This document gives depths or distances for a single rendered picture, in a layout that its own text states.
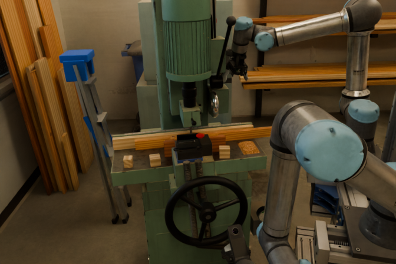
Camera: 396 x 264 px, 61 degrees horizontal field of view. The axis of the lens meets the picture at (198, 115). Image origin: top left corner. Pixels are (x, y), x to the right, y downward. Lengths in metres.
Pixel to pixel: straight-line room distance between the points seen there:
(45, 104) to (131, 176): 1.44
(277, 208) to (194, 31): 0.65
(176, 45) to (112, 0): 2.53
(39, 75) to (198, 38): 1.56
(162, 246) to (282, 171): 0.77
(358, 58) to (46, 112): 2.04
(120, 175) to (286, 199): 0.63
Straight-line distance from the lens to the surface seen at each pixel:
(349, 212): 1.27
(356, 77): 1.60
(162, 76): 1.49
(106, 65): 3.84
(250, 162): 1.34
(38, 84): 2.57
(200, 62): 1.23
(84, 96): 2.05
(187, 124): 1.33
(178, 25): 1.19
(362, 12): 1.42
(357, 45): 1.57
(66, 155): 2.73
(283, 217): 0.96
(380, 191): 0.84
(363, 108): 1.52
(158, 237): 1.47
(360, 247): 1.15
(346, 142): 0.69
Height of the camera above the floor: 1.57
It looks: 23 degrees down
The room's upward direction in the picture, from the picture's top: 2 degrees counter-clockwise
